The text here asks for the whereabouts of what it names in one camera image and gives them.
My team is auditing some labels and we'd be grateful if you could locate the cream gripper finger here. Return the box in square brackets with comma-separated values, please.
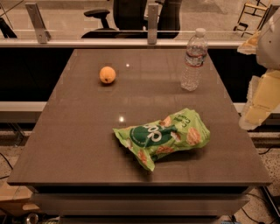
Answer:
[237, 31, 260, 55]
[239, 69, 280, 130]

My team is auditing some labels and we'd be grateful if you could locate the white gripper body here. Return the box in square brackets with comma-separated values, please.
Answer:
[256, 9, 280, 70]

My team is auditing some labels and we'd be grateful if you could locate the clear plastic water bottle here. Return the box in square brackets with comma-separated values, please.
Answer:
[180, 28, 208, 91]

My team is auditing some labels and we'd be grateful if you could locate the green snack chip bag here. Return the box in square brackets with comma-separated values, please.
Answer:
[114, 108, 210, 172]

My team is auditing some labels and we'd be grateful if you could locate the black office chair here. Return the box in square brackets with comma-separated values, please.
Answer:
[81, 0, 182, 39]

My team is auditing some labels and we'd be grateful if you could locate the orange fruit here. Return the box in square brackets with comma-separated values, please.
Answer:
[99, 66, 116, 84]

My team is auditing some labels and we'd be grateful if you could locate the wooden stool frame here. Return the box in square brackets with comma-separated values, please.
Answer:
[233, 0, 272, 36]

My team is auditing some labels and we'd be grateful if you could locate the middle metal bracket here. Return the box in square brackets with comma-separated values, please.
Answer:
[147, 3, 158, 45]

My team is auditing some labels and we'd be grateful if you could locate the metal bracket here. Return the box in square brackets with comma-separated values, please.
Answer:
[25, 2, 51, 44]
[147, 3, 158, 45]

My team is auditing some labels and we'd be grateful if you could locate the left metal bracket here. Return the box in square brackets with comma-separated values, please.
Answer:
[25, 2, 51, 44]

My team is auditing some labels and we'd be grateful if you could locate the black floor cable left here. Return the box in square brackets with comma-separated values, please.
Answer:
[0, 151, 14, 180]

